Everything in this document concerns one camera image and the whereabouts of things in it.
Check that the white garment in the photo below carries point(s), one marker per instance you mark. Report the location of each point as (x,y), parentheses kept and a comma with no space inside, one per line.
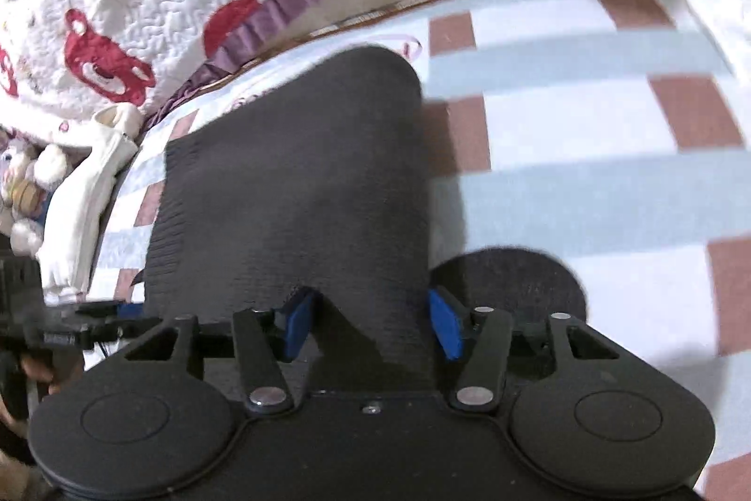
(82,207)

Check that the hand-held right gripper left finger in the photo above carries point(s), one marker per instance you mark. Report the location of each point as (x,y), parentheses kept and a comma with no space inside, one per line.
(296,328)

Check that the checked mat with dog print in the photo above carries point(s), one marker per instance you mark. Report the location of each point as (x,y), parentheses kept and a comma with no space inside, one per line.
(587,184)

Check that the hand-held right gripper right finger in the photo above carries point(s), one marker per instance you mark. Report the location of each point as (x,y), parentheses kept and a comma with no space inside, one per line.
(445,325)

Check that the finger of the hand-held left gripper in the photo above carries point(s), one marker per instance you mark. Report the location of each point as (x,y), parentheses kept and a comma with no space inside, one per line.
(132,311)

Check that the grey bunny plush toy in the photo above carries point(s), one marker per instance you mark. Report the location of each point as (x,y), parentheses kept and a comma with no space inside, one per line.
(29,178)

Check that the person's left hand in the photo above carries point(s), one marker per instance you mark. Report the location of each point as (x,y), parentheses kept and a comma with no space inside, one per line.
(41,369)

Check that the dark grey knit sweater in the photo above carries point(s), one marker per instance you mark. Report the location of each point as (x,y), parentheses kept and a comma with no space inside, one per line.
(293,172)

